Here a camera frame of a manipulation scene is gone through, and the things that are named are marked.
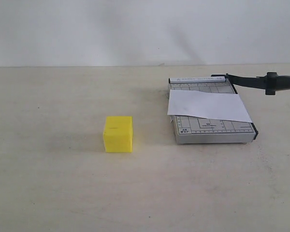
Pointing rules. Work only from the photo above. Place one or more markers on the white paper sheet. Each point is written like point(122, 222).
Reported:
point(218, 106)

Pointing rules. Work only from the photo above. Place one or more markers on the yellow cube block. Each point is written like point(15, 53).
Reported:
point(118, 134)

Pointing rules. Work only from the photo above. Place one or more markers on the grey paper cutter base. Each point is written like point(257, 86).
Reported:
point(194, 130)

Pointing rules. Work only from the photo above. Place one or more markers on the black cutter blade arm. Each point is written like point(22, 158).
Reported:
point(271, 82)

